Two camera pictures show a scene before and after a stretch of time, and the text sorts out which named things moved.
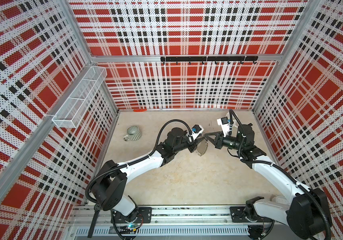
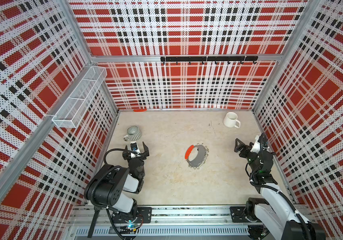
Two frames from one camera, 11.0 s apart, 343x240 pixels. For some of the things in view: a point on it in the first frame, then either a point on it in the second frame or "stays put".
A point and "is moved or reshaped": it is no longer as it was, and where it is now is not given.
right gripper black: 218,139 → 237,149
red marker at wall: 140,110 stays put
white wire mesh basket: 72,112 stays put
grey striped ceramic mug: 133,134 stays put
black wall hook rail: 209,58 stays put
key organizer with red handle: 202,147 is moved or reshaped
